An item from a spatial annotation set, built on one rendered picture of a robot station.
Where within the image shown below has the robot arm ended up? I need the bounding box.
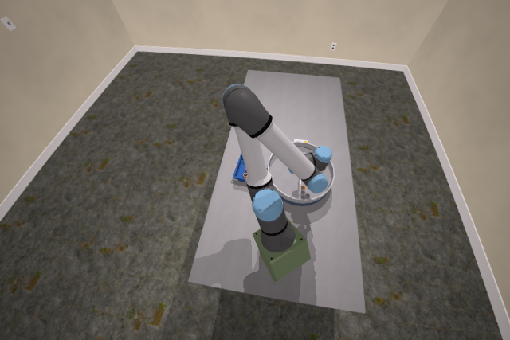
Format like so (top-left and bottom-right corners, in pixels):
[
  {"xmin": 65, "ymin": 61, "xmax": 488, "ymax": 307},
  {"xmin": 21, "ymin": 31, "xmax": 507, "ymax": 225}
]
[{"xmin": 222, "ymin": 84, "xmax": 332, "ymax": 252}]

